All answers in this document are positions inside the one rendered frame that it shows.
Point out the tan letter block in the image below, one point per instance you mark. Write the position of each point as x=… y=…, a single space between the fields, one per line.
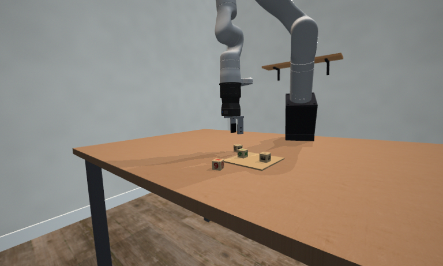
x=265 y=157
x=242 y=153
x=218 y=164
x=236 y=147

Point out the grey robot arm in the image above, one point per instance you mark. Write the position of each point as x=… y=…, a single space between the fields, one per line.
x=304 y=35

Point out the beige square mat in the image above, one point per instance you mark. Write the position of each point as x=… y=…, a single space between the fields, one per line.
x=253 y=161

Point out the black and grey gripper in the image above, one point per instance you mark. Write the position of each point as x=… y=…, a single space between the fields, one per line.
x=230 y=92

